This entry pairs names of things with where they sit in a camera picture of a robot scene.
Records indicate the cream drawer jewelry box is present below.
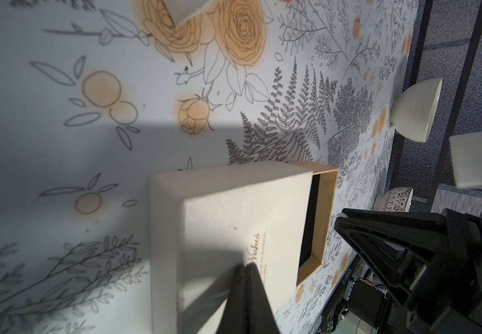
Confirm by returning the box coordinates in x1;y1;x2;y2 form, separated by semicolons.
149;161;339;333

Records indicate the cream ceramic bowl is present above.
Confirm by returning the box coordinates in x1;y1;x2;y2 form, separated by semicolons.
391;78;443;143

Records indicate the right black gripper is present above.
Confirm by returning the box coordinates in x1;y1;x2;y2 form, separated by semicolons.
334;209;482;333

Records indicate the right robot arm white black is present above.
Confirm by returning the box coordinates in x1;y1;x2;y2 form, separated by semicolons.
334;132;482;333

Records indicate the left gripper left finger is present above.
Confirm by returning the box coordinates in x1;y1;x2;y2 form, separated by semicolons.
217;264;249;334

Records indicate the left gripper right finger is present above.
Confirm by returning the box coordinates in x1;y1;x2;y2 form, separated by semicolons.
245;263;279;334

